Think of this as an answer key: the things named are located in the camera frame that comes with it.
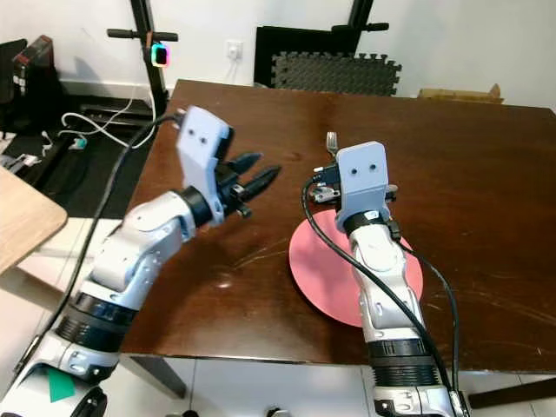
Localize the brown cardboard box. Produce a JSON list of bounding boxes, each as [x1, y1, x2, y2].
[[417, 84, 505, 105]]

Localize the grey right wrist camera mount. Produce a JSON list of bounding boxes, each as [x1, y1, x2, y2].
[[336, 142, 393, 228]]

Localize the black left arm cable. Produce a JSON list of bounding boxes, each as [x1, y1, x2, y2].
[[43, 111, 188, 348]]

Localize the pink round placemat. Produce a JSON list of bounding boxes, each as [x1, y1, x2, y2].
[[288, 208, 425, 328]]

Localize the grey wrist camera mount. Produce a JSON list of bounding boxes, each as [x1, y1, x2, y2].
[[176, 106, 234, 206], [336, 142, 393, 228]]

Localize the black box with red edge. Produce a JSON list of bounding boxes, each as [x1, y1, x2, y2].
[[13, 35, 53, 83]]

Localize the black foam puzzle mats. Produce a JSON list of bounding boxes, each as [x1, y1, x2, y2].
[[276, 51, 400, 96]]

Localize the black bag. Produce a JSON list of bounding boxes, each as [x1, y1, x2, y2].
[[0, 39, 53, 131]]

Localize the dark wooden table leg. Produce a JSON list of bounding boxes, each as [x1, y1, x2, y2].
[[130, 354, 189, 400]]

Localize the black equipment frame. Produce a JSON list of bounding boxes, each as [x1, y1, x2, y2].
[[255, 0, 392, 88]]

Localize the silver metal fork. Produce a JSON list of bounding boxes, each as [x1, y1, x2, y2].
[[326, 131, 341, 170]]

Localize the small rainbow glowing device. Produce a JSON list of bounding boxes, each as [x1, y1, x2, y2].
[[150, 43, 170, 68]]

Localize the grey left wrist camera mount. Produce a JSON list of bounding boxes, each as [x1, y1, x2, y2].
[[176, 106, 234, 206]]

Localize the black metal stand with handlebar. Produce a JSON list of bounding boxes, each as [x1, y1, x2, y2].
[[107, 0, 180, 116]]

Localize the white floor cable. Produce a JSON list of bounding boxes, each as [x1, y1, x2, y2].
[[61, 96, 153, 149]]

